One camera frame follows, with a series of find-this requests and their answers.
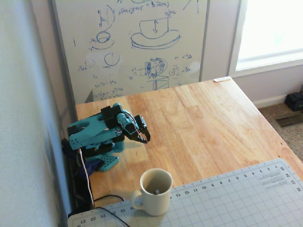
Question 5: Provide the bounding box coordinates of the black teal gripper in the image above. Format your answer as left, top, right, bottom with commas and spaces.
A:
116, 113, 152, 144

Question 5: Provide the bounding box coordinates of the cream ceramic mug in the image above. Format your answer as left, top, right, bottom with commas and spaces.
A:
130, 168, 174, 217

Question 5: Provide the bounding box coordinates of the dark blue clamp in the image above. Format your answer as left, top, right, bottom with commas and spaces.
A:
61, 138, 105, 178

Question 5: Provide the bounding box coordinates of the whiteboard with blue drawings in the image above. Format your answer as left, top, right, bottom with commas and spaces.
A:
48, 0, 211, 105

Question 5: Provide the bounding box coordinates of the grey gridded cutting mat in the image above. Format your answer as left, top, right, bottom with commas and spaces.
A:
68, 158, 303, 227

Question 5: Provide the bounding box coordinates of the brown floor vent grille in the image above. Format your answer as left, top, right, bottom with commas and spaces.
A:
274, 114, 303, 129

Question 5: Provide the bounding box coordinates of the black box on carpet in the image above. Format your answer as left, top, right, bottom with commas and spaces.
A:
284, 91, 303, 112

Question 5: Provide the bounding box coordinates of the red servo wire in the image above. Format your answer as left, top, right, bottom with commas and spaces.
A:
117, 113, 141, 136

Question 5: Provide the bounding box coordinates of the thin black cable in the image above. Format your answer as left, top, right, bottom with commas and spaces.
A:
94, 207, 131, 227
93, 194, 125, 207

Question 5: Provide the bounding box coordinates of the white cable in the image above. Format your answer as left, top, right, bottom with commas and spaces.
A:
79, 148, 96, 209

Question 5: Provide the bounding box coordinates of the bright window with white frame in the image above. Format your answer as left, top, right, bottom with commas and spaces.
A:
228, 0, 303, 79

